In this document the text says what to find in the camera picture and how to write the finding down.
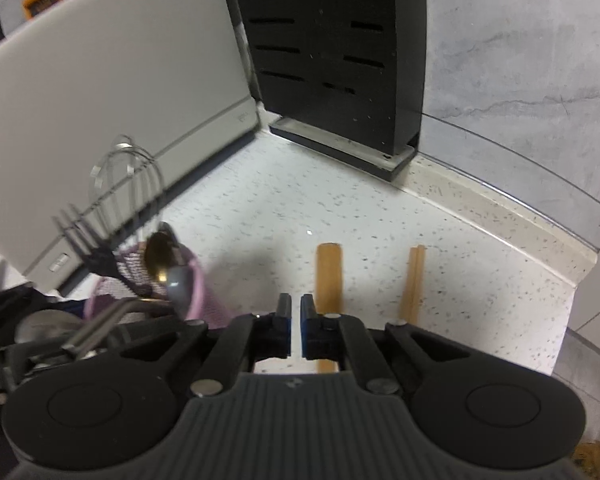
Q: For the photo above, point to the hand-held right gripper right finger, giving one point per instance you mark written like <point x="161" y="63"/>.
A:
<point x="306" y="322"/>

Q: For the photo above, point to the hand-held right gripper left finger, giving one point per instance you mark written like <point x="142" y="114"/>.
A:
<point x="286" y="322"/>

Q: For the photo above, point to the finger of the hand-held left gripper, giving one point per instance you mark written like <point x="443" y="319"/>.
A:
<point x="150" y="327"/>
<point x="30" y="300"/>

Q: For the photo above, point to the bent metal straw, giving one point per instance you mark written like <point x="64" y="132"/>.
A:
<point x="95" y="332"/>

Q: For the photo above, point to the pink mesh utensil holder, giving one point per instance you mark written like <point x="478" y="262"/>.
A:
<point x="202" y="305"/>

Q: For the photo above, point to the wooden utensil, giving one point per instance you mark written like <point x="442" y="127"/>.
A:
<point x="328" y="270"/>

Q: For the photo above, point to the gold spoon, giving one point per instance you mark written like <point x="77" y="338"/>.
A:
<point x="157" y="257"/>

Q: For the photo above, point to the wooden chopstick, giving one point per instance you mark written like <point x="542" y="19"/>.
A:
<point x="418" y="280"/>
<point x="410" y="280"/>

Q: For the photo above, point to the black knife block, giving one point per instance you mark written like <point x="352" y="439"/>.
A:
<point x="330" y="85"/>

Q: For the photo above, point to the white countertop appliance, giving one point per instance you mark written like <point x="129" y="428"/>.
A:
<point x="105" y="60"/>

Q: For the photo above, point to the brown object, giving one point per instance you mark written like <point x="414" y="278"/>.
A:
<point x="589" y="457"/>

